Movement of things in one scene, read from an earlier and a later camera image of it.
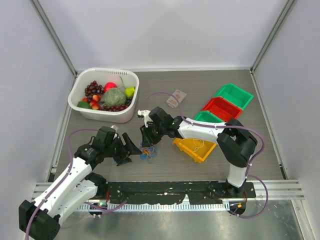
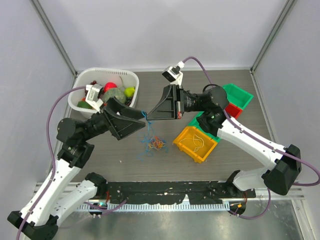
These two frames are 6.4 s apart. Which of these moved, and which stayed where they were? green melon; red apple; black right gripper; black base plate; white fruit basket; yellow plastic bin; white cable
Moved: black right gripper
Stayed: white cable; yellow plastic bin; black base plate; green melon; red apple; white fruit basket
